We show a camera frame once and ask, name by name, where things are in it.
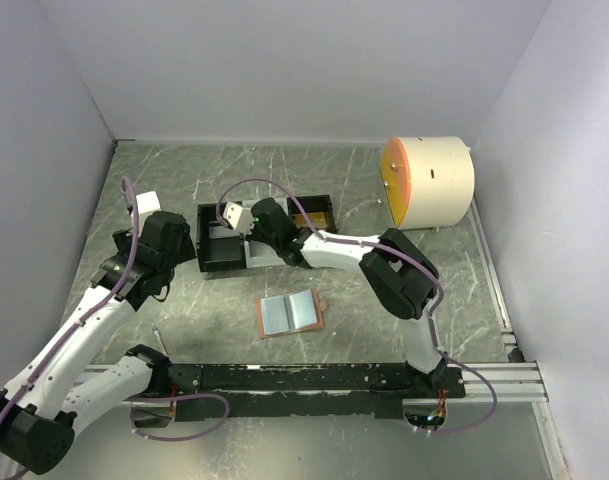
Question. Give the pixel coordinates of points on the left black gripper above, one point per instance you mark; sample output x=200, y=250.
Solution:
x=185, y=250

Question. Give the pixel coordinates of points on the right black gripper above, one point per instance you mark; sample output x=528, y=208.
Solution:
x=254, y=235

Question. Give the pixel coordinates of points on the orange leather card holder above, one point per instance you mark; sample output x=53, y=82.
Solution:
x=290, y=314

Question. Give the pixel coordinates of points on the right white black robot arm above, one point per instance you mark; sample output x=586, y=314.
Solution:
x=404, y=281

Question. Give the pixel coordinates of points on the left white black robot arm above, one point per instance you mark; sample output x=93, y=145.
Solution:
x=41, y=411

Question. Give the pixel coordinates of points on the black white three-compartment tray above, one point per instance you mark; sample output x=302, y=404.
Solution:
x=221, y=249

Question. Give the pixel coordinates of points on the cream cylinder with orange lid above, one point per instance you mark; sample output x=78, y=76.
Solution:
x=428, y=181

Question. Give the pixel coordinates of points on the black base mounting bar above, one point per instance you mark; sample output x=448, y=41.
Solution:
x=237, y=390

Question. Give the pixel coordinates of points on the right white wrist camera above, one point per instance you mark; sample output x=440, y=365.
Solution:
x=238, y=218

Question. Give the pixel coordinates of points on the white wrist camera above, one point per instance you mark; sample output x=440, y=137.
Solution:
x=146, y=204
x=238, y=218

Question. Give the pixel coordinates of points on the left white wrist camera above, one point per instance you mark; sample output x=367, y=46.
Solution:
x=146, y=204

